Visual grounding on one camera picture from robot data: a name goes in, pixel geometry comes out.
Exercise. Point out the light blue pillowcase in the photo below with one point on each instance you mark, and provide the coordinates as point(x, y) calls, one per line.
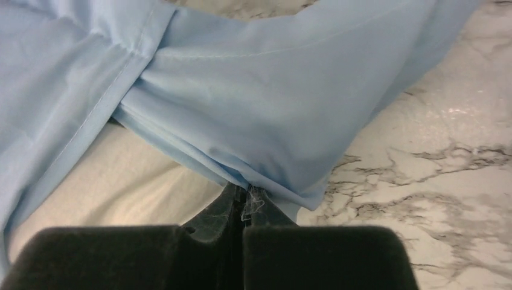
point(271, 102)

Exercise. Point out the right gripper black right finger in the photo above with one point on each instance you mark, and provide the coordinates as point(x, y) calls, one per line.
point(279, 254)

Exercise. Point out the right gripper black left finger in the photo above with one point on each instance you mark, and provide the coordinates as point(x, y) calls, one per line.
point(203, 253)

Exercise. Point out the white pillow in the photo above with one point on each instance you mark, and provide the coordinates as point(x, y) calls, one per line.
point(121, 180)

